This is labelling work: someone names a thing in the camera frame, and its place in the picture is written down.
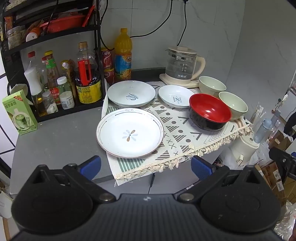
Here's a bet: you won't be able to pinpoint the white pill bottle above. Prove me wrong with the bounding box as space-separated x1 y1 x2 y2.
60 91 75 110

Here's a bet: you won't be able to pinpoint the white plate with flower print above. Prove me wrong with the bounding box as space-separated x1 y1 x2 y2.
96 108 164 159

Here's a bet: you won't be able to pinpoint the red-capped clear bottle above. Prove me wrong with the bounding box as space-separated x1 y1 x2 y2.
27 51 44 91

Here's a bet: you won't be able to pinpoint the bundle of wooden chopsticks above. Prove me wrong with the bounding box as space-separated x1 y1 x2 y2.
251 104 266 126

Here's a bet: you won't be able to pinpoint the black power cable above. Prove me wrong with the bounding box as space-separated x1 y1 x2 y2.
129 0 174 38

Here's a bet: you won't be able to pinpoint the pale green bowl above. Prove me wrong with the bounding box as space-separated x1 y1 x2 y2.
218 91 248 121
199 76 227 96

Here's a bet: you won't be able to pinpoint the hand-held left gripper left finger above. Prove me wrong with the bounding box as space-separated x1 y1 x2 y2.
30 155 116 202

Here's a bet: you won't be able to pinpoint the small white plate blue print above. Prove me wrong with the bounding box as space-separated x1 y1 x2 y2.
158 85 195 109

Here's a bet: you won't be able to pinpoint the black metal storage rack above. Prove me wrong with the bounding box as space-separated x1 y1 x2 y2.
0 0 109 123

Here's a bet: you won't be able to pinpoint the green drink box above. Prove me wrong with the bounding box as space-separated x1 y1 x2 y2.
2 89 38 136

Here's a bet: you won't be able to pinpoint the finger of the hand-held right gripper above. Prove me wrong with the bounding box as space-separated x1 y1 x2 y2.
269 147 296 183

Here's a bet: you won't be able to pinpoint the white plate with script print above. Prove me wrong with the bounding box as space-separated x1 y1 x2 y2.
107 80 156 108

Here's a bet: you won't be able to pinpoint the patterned tasselled placemat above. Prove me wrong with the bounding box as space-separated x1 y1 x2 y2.
101 81 253 186

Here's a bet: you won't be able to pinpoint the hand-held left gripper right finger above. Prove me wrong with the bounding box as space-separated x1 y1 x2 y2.
177 155 263 202

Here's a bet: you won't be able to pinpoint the red and black bowl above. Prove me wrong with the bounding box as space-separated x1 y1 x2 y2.
189 93 232 131

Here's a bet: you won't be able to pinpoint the red plastic basin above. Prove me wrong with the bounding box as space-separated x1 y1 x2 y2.
39 14 86 33

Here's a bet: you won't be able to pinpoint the orange juice bottle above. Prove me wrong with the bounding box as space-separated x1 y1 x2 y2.
114 28 133 82

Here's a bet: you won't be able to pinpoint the clear storage jar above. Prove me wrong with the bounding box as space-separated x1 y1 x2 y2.
7 26 22 49

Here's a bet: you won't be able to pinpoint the large soy sauce bottle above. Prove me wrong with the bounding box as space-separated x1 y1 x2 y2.
75 42 103 104

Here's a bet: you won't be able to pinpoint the blue-grey bottle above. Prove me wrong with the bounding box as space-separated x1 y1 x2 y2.
253 109 281 143

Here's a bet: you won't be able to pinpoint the white round appliance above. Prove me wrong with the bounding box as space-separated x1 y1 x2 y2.
230 134 260 166

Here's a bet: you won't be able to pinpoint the black kettle cable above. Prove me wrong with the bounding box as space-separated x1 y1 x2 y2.
177 0 188 47

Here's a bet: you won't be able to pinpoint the cardboard boxes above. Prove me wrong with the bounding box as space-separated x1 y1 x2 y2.
254 130 296 205

